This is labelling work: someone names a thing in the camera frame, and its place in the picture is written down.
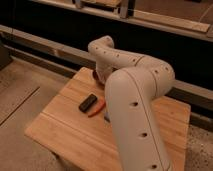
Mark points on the dark red ceramic bowl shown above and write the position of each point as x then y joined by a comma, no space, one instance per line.
95,75

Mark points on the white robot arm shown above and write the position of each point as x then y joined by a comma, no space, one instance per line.
132,81

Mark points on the orange carrot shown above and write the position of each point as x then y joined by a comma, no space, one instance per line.
97,108

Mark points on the black rectangular block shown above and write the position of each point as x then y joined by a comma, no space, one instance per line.
87,103

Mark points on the blue sponge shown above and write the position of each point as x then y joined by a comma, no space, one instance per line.
106,117

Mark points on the wooden chair in background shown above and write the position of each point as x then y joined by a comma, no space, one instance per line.
124,8

